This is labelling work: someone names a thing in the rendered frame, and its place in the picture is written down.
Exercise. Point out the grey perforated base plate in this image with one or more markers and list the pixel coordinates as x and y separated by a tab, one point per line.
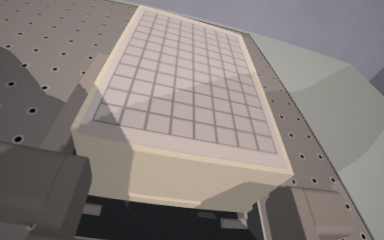
47	45

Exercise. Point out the beige deep-well block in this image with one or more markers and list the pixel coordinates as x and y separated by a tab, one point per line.
178	117

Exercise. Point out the dark grey plate nest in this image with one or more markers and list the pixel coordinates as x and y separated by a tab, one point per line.
114	219

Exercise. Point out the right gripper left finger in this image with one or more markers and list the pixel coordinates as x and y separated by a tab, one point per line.
46	185

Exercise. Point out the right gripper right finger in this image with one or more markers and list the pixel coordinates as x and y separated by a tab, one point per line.
296	213

